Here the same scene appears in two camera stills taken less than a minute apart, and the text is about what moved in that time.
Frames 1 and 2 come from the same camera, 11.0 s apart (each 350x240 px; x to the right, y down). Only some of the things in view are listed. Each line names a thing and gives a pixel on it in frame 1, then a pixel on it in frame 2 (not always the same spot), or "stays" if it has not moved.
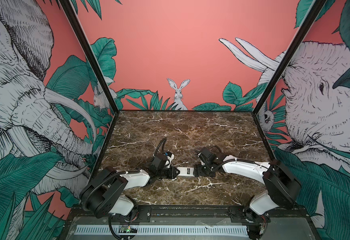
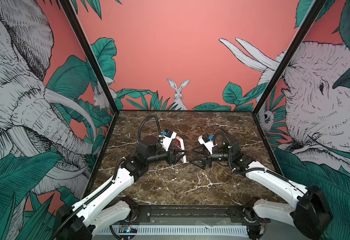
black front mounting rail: (193, 214) stays
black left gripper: (172, 171) to (173, 160)
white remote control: (186, 171) to (180, 144)
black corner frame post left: (88, 49) stays
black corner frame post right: (299, 35) stays
